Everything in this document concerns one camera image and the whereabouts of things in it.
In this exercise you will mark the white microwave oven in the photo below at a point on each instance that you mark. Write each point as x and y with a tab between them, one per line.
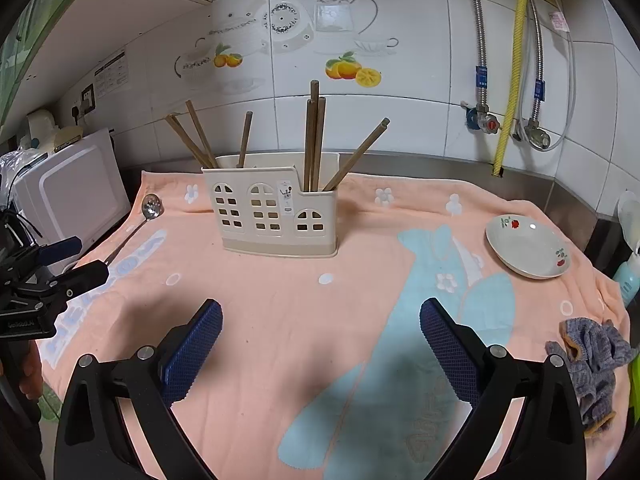
75	195

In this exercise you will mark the clear plastic bag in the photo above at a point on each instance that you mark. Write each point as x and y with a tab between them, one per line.
20	165

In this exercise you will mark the wall power socket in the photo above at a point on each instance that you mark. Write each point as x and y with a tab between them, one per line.
88	97

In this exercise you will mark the grey knitted rag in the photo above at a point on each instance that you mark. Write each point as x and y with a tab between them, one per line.
595	360

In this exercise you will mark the bunch of wooden chopsticks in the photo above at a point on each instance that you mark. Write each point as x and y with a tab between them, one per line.
313	150

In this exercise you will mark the single wooden chopstick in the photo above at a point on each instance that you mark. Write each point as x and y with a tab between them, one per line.
244	140
357	153

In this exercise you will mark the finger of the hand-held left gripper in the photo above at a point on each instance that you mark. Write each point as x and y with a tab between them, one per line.
60	251
82	277

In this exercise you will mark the cream kitchen appliance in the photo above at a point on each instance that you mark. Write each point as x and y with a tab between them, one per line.
42	122

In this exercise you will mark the steel slotted spoon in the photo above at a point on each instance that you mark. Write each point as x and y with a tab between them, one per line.
148	210

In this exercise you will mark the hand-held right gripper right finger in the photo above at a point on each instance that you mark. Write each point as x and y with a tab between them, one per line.
447	355

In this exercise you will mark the white plate with cherry print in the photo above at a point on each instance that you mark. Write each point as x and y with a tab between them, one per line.
525	250

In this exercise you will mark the pink tag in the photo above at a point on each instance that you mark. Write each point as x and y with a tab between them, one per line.
560	21

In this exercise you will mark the teaware wall sticker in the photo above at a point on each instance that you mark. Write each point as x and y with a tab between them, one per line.
285	17

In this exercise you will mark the printed wall notice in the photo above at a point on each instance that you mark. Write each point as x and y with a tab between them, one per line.
112	72

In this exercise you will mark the light blue bottle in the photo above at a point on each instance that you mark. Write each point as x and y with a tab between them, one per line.
627	280

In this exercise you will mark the cream house-shaped utensil holder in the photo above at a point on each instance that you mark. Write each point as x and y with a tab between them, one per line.
270	249

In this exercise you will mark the orange printed towel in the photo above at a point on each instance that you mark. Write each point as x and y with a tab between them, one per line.
320	320

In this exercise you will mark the green wall cabinet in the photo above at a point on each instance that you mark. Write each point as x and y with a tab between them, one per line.
30	25

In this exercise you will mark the orange fruit wall sticker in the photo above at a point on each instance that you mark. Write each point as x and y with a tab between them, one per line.
227	58
352	69

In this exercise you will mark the metal pipe valve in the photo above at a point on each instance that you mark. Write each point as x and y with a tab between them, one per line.
537	137

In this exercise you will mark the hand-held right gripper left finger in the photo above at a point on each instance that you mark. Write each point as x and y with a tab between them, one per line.
195	355

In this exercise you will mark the person's left hand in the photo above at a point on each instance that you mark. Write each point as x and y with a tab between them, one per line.
31	375

